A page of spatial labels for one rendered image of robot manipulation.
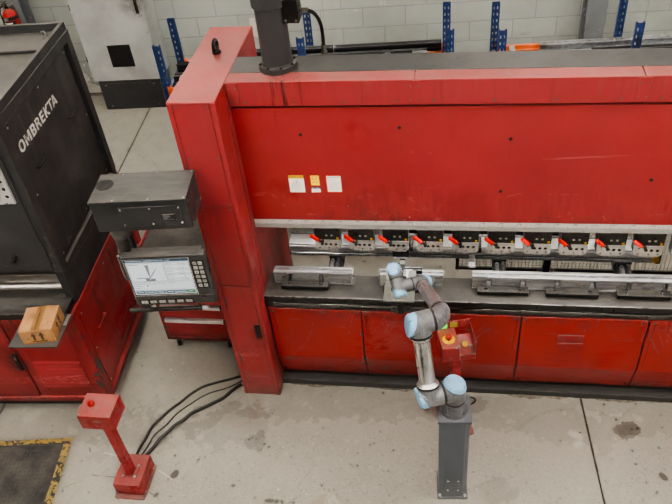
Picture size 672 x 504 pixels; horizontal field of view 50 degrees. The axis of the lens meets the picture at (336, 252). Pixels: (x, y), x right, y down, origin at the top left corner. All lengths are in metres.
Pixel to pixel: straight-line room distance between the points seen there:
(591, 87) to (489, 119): 0.49
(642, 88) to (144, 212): 2.45
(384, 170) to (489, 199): 0.59
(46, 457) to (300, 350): 1.82
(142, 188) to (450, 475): 2.35
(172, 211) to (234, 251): 0.64
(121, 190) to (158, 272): 0.49
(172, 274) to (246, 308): 0.72
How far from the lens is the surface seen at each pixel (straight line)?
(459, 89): 3.64
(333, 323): 4.63
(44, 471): 5.28
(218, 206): 4.01
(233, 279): 4.36
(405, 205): 4.07
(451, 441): 4.13
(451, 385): 3.83
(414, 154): 3.86
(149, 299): 4.12
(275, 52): 3.74
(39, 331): 4.52
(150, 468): 4.96
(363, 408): 5.00
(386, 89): 3.65
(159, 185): 3.76
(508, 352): 4.74
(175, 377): 5.43
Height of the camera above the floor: 4.02
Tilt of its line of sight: 41 degrees down
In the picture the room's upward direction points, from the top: 7 degrees counter-clockwise
